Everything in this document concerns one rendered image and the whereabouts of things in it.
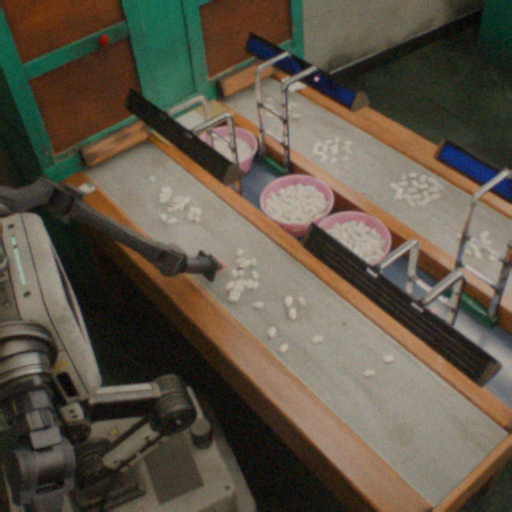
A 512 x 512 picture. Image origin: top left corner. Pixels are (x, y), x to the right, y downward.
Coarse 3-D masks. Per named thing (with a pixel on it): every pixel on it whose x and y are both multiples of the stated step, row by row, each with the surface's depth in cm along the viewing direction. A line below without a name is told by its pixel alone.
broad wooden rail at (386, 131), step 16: (304, 96) 284; (320, 96) 280; (336, 112) 271; (368, 112) 269; (368, 128) 261; (384, 128) 261; (400, 128) 260; (400, 144) 253; (416, 144) 252; (432, 144) 251; (416, 160) 247; (432, 160) 245; (448, 176) 238; (464, 192) 234; (496, 208) 226
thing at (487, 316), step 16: (496, 176) 183; (480, 192) 179; (464, 224) 186; (464, 240) 190; (464, 256) 196; (496, 256) 183; (496, 288) 189; (464, 304) 205; (480, 304) 203; (496, 304) 194; (480, 320) 203; (496, 320) 198
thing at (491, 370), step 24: (312, 240) 176; (336, 240) 171; (336, 264) 171; (360, 264) 166; (360, 288) 166; (384, 288) 161; (408, 312) 157; (432, 312) 153; (432, 336) 153; (456, 336) 148; (456, 360) 149; (480, 360) 145; (480, 384) 145
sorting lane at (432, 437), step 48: (144, 144) 269; (144, 192) 248; (192, 192) 246; (192, 240) 228; (240, 240) 227; (288, 288) 210; (288, 336) 197; (336, 336) 196; (384, 336) 194; (336, 384) 184; (384, 384) 183; (432, 384) 182; (384, 432) 173; (432, 432) 172; (480, 432) 170; (432, 480) 162
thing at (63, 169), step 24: (288, 48) 296; (192, 96) 274; (216, 96) 283; (24, 168) 285; (48, 168) 247; (72, 168) 255; (48, 216) 290; (72, 240) 279; (72, 264) 309; (96, 288) 305
